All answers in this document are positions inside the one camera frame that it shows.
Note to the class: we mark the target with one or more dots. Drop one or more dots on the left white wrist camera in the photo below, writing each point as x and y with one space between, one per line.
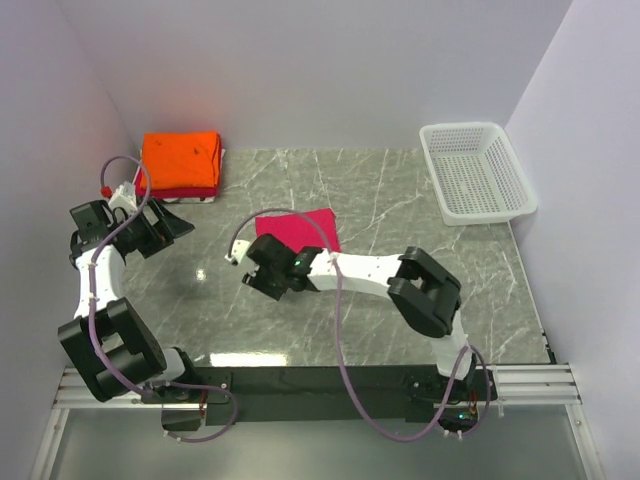
123 197

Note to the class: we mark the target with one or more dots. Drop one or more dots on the magenta t shirt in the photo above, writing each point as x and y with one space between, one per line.
296 233

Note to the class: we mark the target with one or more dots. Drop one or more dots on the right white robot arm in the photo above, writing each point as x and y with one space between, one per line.
426 295

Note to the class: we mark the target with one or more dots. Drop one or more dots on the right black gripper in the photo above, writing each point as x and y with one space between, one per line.
256 279

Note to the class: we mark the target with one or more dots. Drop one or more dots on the folded orange t shirt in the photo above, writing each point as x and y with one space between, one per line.
180 160

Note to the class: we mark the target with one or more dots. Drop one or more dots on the black base beam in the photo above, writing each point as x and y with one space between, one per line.
271 393

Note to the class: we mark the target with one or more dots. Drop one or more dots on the folded red t shirt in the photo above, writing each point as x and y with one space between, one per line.
175 192

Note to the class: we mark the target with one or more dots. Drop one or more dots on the aluminium rail frame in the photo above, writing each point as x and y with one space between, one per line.
517 385

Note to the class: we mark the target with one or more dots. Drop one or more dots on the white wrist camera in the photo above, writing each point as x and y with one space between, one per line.
238 253
123 197

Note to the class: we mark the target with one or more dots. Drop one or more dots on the white plastic basket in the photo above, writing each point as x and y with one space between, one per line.
476 174

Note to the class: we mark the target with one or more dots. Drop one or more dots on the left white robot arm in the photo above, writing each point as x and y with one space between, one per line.
104 236

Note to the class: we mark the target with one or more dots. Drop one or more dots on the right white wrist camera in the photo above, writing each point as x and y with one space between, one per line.
238 253

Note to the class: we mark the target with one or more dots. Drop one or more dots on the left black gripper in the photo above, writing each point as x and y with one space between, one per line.
161 233

